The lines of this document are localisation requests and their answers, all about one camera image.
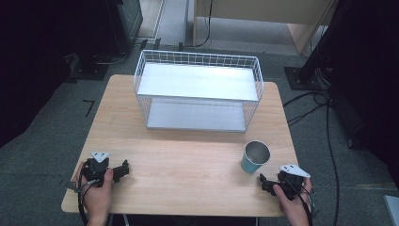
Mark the black cabinet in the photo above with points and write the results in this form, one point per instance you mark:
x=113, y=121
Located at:
x=124, y=25

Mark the person's right hand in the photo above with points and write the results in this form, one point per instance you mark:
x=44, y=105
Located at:
x=295, y=207

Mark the teal metal cup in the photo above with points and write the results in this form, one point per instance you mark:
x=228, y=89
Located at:
x=254, y=157

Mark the person's left hand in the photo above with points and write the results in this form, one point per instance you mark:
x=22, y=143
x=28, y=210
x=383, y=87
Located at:
x=97, y=197

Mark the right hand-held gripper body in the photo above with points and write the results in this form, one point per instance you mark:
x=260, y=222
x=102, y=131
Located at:
x=291, y=182

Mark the white flat object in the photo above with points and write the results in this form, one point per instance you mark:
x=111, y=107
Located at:
x=392, y=208

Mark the light wooden desk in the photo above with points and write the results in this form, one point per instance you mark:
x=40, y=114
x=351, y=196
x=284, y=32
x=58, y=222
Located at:
x=266, y=12

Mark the black metal stand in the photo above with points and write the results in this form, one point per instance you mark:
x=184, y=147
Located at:
x=316, y=50

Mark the black stand base plate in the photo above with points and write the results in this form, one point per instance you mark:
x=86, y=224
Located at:
x=91, y=69

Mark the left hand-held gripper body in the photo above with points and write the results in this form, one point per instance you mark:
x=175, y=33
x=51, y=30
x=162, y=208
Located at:
x=95, y=168

